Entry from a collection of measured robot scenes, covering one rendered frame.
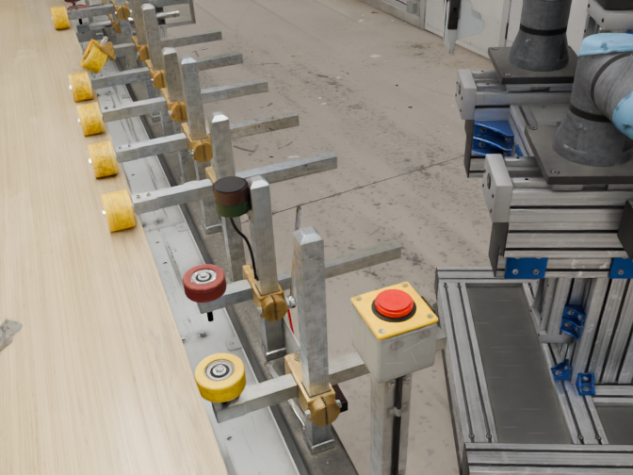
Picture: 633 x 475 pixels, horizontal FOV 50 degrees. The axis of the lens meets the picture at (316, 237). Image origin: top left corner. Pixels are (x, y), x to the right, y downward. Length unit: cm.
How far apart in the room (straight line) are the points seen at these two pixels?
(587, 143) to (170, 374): 88
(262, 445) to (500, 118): 105
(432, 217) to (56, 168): 182
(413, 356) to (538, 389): 137
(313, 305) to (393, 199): 225
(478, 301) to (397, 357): 162
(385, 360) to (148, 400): 49
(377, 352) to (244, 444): 71
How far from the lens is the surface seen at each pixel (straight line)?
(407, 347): 73
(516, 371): 212
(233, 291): 134
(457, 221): 310
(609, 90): 130
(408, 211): 315
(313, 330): 105
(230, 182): 118
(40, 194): 171
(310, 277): 98
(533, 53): 185
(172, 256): 188
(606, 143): 142
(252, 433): 140
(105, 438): 108
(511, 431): 197
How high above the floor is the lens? 170
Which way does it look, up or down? 35 degrees down
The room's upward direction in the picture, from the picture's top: 3 degrees counter-clockwise
